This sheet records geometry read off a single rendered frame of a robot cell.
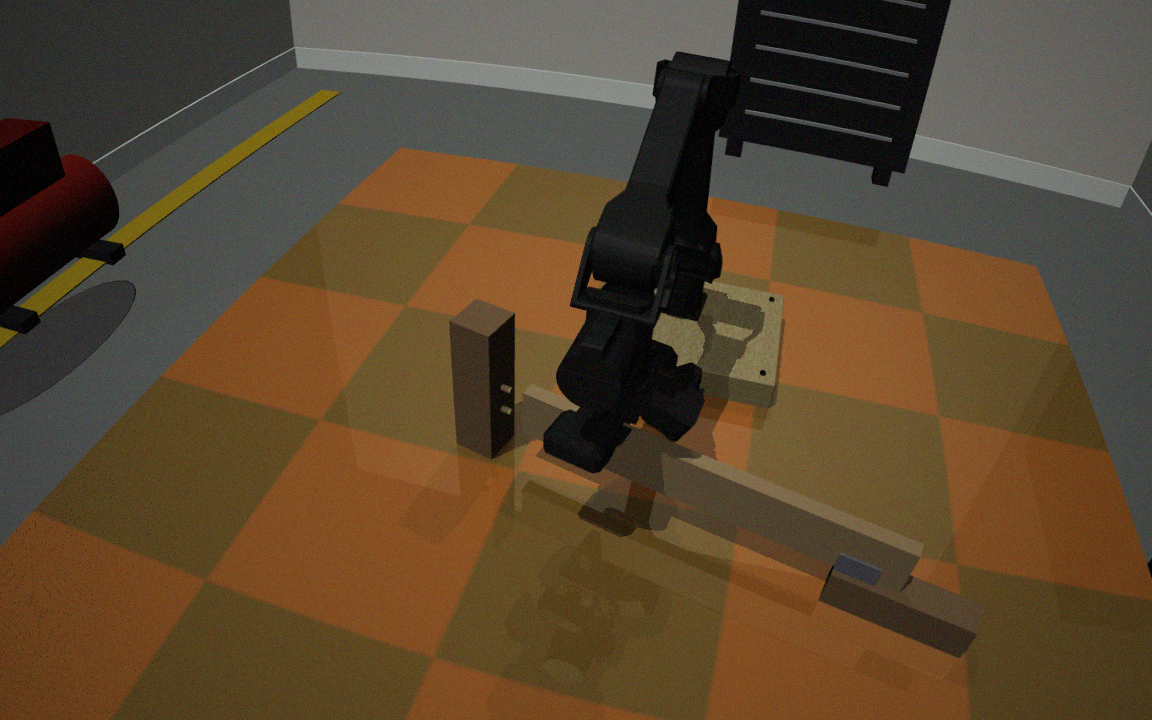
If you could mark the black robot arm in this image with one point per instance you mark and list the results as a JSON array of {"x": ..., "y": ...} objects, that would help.
[{"x": 655, "y": 234}]

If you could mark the long brown wooden rail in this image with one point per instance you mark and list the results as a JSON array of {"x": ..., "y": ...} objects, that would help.
[{"x": 742, "y": 499}]

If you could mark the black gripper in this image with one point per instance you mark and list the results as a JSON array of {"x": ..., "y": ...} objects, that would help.
[{"x": 587, "y": 438}]

